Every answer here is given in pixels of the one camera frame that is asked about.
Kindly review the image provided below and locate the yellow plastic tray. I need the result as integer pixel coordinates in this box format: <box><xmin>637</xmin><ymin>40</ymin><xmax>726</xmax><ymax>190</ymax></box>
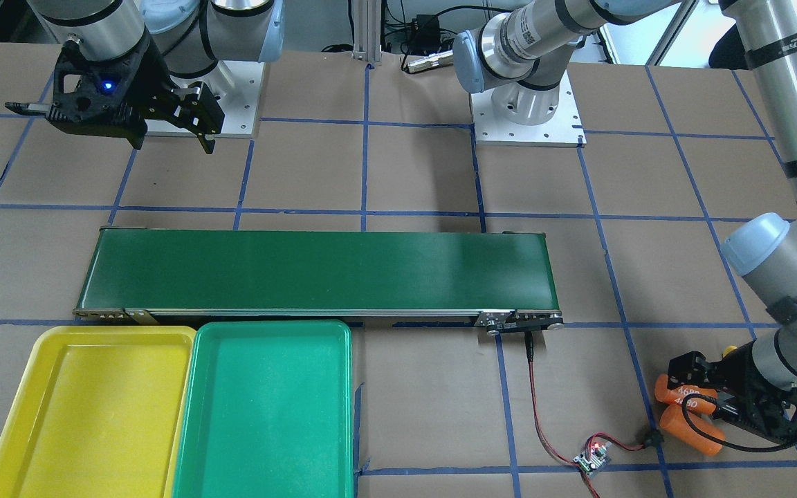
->
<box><xmin>0</xmin><ymin>326</ymin><xmax>196</xmax><ymax>497</ymax></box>

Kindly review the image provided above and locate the red black power cable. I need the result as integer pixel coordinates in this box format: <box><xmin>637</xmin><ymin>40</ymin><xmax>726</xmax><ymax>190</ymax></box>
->
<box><xmin>522</xmin><ymin>332</ymin><xmax>663</xmax><ymax>498</ymax></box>

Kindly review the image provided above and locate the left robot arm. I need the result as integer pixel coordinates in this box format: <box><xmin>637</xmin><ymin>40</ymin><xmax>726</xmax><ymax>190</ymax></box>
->
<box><xmin>452</xmin><ymin>1</ymin><xmax>797</xmax><ymax>452</ymax></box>

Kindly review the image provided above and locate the green plastic tray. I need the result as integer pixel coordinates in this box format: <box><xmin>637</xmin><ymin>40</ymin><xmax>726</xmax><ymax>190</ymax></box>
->
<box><xmin>173</xmin><ymin>320</ymin><xmax>354</xmax><ymax>497</ymax></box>

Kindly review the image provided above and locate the plain orange cylinder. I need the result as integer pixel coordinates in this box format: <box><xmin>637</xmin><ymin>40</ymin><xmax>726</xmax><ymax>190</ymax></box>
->
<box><xmin>659</xmin><ymin>405</ymin><xmax>725</xmax><ymax>456</ymax></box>

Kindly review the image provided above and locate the small controller circuit board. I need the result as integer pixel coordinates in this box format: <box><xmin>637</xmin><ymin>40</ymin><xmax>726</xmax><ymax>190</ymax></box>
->
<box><xmin>571</xmin><ymin>441</ymin><xmax>613</xmax><ymax>478</ymax></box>

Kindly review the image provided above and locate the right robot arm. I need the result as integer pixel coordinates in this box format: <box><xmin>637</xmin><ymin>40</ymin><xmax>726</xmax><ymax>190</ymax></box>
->
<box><xmin>6</xmin><ymin>1</ymin><xmax>284</xmax><ymax>154</ymax></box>

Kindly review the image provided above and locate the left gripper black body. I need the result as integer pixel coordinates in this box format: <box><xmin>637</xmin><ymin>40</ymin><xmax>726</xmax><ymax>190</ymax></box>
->
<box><xmin>667</xmin><ymin>344</ymin><xmax>797</xmax><ymax>443</ymax></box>

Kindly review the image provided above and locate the orange cylinder with 4680 label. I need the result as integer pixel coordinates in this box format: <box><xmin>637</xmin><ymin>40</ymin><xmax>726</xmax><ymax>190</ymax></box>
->
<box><xmin>654</xmin><ymin>373</ymin><xmax>717</xmax><ymax>415</ymax></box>

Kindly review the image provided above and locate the green conveyor belt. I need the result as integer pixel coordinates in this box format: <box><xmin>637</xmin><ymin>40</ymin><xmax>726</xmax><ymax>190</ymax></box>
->
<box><xmin>75</xmin><ymin>227</ymin><xmax>564</xmax><ymax>336</ymax></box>

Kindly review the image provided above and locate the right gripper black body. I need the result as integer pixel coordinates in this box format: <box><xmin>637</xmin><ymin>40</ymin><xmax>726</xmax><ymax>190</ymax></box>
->
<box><xmin>46</xmin><ymin>35</ymin><xmax>224</xmax><ymax>150</ymax></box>

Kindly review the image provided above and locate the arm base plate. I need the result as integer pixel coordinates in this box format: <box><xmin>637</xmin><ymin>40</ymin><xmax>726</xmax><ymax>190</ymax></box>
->
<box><xmin>469</xmin><ymin>72</ymin><xmax>587</xmax><ymax>148</ymax></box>
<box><xmin>143</xmin><ymin>59</ymin><xmax>265</xmax><ymax>139</ymax></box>

